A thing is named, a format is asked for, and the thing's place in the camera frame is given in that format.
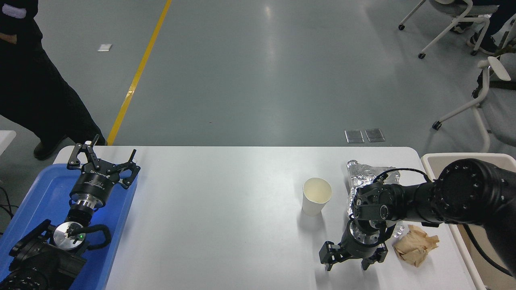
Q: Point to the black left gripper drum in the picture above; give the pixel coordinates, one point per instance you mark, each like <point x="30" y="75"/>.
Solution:
<point x="94" y="183"/>

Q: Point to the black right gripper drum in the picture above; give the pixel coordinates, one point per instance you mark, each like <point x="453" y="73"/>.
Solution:
<point x="363" y="250"/>

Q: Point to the white paper cup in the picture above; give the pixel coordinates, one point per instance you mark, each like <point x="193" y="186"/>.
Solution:
<point x="315" y="203"/>

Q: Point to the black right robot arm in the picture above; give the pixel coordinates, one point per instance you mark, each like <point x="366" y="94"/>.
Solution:
<point x="467" y="191"/>

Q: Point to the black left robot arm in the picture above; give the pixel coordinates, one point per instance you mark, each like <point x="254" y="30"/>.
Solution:
<point x="36" y="262"/>

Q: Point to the crumpled tan paper ball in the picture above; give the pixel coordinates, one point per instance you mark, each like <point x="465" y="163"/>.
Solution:
<point x="415" y="245"/>

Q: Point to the blue plastic tray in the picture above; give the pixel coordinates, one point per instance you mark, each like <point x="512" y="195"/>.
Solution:
<point x="36" y="189"/>

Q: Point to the crumpled silver foil tray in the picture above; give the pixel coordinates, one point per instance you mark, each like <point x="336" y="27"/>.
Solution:
<point x="363" y="173"/>

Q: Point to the white side table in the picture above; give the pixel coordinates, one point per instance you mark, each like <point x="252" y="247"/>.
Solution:
<point x="6" y="139"/>

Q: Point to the person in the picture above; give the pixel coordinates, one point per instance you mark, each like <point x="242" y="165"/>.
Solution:
<point x="32" y="88"/>
<point x="485" y="44"/>

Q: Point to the large pale bin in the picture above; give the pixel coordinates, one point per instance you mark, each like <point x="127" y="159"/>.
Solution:
<point x="463" y="249"/>

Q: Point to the metal floor plate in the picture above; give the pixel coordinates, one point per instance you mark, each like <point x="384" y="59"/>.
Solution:
<point x="354" y="136"/>
<point x="375" y="135"/>

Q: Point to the white wheeled office chair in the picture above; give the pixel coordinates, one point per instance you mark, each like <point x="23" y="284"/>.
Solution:
<point x="447" y="28"/>
<point x="483" y="100"/>

